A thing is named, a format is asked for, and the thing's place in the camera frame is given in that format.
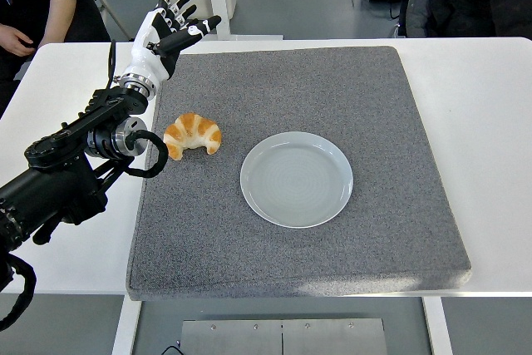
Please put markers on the golden croissant bread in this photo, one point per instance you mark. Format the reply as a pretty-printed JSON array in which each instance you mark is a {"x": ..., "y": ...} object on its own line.
[{"x": 195, "y": 130}]

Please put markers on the pale grey round plate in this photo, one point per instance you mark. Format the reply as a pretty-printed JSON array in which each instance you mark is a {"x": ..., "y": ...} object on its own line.
[{"x": 297, "y": 180}]

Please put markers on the person's right hand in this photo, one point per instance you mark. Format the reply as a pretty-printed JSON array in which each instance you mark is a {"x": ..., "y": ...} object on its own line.
[{"x": 14, "y": 41}]

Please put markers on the person's left forearm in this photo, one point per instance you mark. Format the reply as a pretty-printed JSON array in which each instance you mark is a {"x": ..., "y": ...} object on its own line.
[{"x": 60, "y": 18}]

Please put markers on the grey metal plate with screws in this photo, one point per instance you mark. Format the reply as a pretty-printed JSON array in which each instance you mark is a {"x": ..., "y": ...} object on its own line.
[{"x": 282, "y": 338}]

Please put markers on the grey felt mat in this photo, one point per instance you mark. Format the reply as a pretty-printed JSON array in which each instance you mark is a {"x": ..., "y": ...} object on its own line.
[{"x": 291, "y": 80}]

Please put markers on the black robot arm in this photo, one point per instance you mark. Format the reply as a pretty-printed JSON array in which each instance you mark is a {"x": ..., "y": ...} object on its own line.
[{"x": 41, "y": 193}]

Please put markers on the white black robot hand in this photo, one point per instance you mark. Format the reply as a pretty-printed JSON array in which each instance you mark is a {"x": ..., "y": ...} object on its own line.
[{"x": 149, "y": 57}]

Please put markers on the white table leg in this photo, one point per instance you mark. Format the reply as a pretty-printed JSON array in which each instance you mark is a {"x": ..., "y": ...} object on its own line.
[
  {"x": 437, "y": 326},
  {"x": 126, "y": 326}
]

